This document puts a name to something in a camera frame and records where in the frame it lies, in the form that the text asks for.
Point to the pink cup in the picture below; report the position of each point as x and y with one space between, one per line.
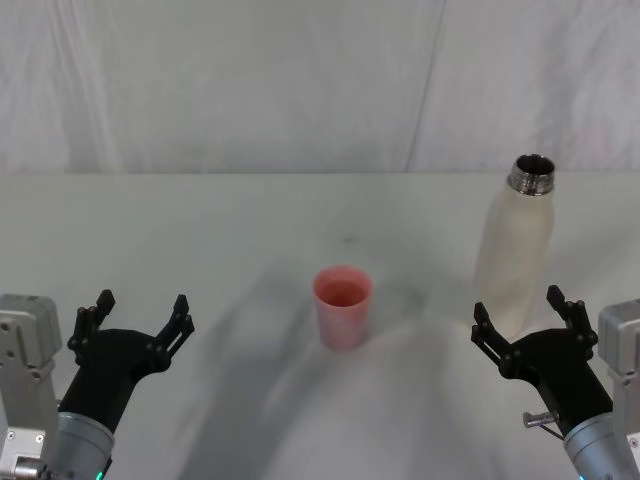
342 325

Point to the white table cloth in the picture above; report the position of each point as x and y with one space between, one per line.
200 240

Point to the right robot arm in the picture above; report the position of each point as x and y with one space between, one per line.
595 445

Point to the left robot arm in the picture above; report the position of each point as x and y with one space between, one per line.
80 442

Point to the cream vacuum bottle steel neck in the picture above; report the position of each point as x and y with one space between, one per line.
515 240

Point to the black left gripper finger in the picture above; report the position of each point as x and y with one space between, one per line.
175 327
82 327

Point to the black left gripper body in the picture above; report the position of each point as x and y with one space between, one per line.
110 365

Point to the white wrinkled curtain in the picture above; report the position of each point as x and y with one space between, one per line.
250 85

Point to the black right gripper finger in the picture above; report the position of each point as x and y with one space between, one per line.
575 315
487 332

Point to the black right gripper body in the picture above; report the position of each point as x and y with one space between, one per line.
560 370

